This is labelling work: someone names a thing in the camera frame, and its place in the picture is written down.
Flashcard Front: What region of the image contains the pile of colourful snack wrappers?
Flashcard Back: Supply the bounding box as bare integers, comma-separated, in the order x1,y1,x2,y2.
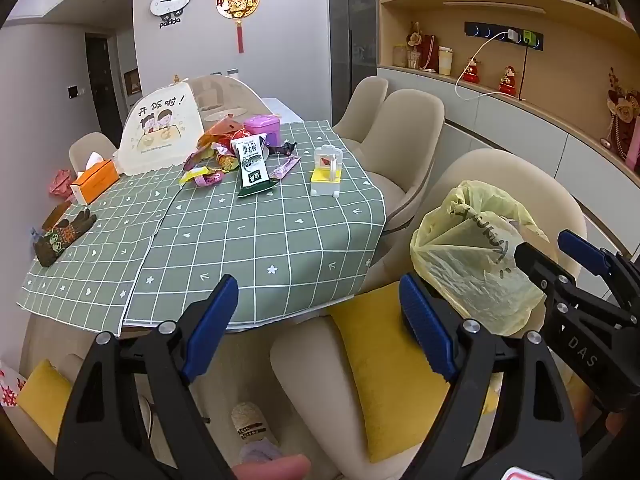
180,117,256,189

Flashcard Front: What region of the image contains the pink gift box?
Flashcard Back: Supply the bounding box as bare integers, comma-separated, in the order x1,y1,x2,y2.
625,119,640,167

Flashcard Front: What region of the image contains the dark door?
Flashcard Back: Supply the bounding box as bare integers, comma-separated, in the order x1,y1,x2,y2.
85,32,124,148

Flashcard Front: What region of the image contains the brown flat box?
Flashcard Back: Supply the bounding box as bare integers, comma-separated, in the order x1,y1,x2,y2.
42,201,73,231

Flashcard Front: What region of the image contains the yellow cushion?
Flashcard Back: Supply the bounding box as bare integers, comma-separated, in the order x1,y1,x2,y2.
327,289,498,464
17,360,73,444

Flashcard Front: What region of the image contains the white sideboard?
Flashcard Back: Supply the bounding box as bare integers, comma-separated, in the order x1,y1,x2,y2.
260,97,307,124

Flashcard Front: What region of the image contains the wooden shelf unit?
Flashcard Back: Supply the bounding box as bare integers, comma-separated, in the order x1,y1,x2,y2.
374,0,640,183

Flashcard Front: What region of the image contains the orange tissue box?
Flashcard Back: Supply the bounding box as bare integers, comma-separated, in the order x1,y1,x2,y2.
69,152,122,206

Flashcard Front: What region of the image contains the cream mesh food cover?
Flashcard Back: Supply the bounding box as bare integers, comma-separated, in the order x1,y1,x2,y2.
116,74,271,177

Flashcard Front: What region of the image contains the red gold wall ornament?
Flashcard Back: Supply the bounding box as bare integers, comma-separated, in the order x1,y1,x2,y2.
216,0,261,55

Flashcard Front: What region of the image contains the purple mini bin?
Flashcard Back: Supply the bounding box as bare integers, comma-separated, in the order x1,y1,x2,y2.
243,114,282,148

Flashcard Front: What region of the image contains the beige chair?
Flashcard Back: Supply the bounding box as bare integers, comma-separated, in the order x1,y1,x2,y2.
332,76,390,143
270,149,588,480
357,89,446,233
69,132,118,176

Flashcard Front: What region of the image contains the white green snack packet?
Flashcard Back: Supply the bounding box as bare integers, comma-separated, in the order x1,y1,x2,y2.
236,133,277,199

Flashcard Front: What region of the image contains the green checkered tablecloth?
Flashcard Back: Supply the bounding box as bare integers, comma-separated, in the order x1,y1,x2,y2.
15,120,388,338

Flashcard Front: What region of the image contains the yellow plastic bag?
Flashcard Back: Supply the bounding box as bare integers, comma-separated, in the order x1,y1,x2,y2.
410,180,551,337

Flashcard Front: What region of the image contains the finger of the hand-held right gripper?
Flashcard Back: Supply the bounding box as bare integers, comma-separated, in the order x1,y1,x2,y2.
557,230,640,311
514,241,573,306

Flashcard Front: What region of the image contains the red bag with flower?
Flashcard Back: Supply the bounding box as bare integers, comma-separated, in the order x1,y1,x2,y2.
407,22,439,69

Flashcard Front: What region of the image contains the brown knitted glove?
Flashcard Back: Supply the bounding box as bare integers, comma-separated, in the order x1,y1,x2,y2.
32,208,98,267

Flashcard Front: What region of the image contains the white lower cabinet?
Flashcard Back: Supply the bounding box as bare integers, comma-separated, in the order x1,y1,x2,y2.
375,65,640,281

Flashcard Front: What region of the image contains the dark glass cabinet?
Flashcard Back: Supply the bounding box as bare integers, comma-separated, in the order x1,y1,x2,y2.
329,0,381,126

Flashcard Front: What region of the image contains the pink patterned bag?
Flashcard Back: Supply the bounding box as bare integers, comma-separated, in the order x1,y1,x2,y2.
48,169,76,200

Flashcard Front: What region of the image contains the yellow white toy stand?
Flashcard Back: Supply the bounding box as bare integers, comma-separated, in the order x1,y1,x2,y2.
309,145,344,197

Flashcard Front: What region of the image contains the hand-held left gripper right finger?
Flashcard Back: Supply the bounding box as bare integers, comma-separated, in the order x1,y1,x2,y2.
398,274,599,480

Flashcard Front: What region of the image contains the red white patterned cloth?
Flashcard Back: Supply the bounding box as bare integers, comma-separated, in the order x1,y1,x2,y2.
0,365,26,408

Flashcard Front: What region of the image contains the person's left hand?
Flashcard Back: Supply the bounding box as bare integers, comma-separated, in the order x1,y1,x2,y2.
234,454,311,480

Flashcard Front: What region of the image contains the beige fuzzy slipper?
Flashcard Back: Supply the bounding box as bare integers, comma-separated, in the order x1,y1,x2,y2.
231,402,278,448

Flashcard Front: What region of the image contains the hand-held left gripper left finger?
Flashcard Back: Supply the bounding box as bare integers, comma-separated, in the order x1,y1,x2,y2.
54,274,240,480

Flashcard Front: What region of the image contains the black power strip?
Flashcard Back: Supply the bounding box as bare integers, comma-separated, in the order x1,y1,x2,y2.
464,21,544,51

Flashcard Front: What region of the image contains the white charger cable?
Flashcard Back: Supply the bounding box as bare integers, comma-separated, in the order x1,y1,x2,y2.
455,32,521,106

